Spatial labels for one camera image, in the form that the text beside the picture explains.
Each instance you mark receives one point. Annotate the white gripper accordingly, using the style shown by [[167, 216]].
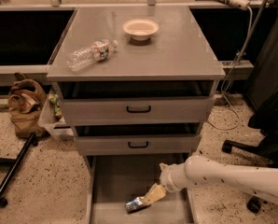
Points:
[[167, 178]]

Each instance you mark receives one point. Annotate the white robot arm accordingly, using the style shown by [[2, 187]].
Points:
[[199, 171]]

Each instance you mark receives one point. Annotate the grey middle drawer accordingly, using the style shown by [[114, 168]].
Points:
[[137, 139]]

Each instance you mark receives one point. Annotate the grey drawer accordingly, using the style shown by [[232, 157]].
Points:
[[137, 139], [116, 180], [133, 102]]

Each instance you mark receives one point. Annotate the grey bottom drawer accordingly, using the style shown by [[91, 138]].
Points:
[[116, 180]]

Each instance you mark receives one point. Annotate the grey top drawer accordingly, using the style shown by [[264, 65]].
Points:
[[133, 102]]

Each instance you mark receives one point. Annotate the grey drawer cabinet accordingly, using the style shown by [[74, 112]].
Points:
[[178, 51]]

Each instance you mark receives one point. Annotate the clear plastic bin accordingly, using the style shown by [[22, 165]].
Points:
[[57, 128]]

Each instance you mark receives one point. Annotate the black office chair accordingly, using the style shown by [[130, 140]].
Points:
[[265, 119]]

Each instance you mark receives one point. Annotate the green snack packet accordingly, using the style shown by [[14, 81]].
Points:
[[54, 100]]

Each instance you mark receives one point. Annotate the clear plastic water bottle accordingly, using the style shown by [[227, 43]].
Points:
[[98, 51]]

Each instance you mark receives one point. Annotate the white paper bowl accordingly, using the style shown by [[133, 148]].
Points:
[[140, 29]]

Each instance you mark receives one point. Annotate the brown fabric bag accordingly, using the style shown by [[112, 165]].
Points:
[[26, 99]]

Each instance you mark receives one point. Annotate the black caster leg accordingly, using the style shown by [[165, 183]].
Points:
[[13, 166]]

